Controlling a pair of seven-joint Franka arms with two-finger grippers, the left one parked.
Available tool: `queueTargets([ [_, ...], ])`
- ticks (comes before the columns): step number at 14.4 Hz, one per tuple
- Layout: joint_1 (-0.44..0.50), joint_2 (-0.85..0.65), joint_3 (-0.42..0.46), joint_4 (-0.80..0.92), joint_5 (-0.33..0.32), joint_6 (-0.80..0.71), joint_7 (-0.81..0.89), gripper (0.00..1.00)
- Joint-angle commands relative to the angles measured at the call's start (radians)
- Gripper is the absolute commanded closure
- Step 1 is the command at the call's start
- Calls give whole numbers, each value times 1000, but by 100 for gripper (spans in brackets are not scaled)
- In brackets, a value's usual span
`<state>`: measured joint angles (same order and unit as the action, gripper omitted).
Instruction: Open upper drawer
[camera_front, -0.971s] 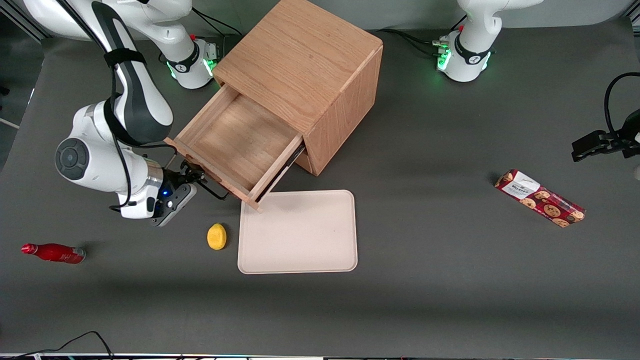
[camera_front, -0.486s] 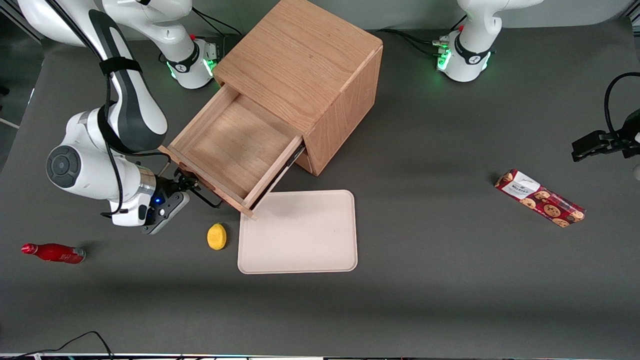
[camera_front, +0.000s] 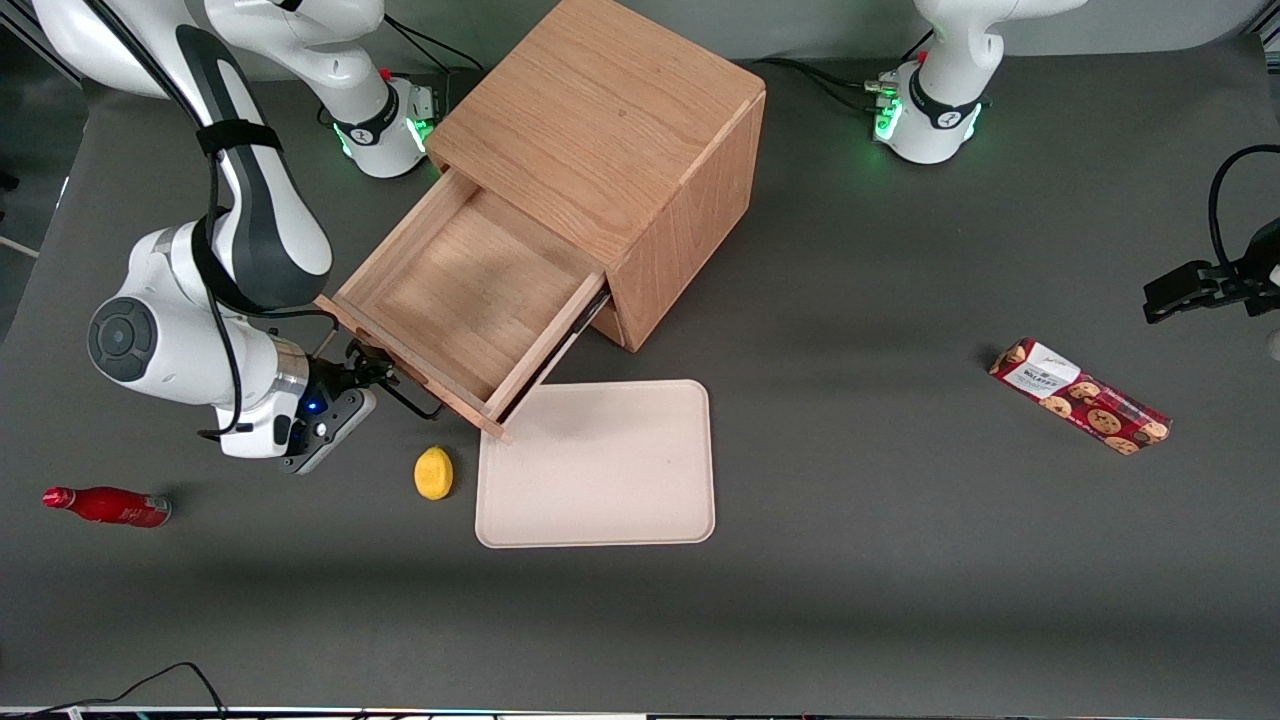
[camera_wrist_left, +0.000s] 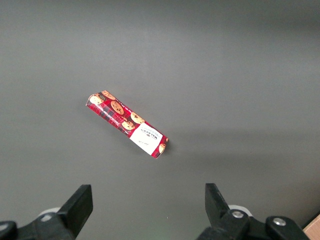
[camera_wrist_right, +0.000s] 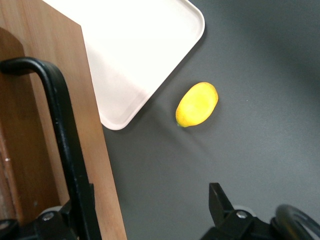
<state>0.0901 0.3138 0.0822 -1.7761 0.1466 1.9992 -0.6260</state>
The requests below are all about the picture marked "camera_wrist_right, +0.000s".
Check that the yellow lemon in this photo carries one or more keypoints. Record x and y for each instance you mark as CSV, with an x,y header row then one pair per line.
x,y
196,105

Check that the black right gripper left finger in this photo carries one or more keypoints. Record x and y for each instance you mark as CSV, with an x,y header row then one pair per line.
x,y
57,220

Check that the beige rectangular tray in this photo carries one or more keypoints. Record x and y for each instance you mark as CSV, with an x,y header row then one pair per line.
x,y
130,55

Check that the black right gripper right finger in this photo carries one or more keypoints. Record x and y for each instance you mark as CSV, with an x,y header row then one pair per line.
x,y
225,212

